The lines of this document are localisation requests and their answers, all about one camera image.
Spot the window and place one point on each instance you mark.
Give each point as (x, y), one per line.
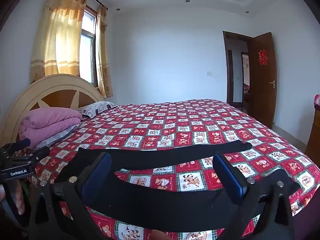
(87, 52)

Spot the red paper door decoration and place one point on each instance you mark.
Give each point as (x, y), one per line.
(263, 57)

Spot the person's left hand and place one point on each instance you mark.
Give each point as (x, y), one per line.
(20, 200)

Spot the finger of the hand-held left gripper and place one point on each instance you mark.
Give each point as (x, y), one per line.
(23, 143)
(40, 153)

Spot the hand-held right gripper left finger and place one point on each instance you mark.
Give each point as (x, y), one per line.
(97, 176)

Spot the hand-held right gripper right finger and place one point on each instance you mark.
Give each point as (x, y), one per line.
(231, 177)

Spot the patterned white pillow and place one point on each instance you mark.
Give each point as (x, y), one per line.
(96, 108)

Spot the folded pink quilt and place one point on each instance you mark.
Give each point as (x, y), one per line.
(50, 120)

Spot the black pants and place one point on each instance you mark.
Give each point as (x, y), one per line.
(155, 155)

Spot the red printed bedsheet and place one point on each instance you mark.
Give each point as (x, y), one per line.
(190, 122)

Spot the brown door frame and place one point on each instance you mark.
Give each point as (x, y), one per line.
(228, 67)

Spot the wooden cabinet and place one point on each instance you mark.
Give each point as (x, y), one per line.
(313, 140)

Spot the wide yellow curtain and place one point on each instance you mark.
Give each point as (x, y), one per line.
(60, 30)

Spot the narrow yellow curtain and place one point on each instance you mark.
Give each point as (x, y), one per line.
(103, 55)

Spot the cream wooden headboard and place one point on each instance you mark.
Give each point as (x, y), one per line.
(57, 86)

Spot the brown wooden door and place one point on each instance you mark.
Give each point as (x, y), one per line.
(263, 92)

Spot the red cloth bundle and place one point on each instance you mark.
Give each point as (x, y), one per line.
(317, 102)

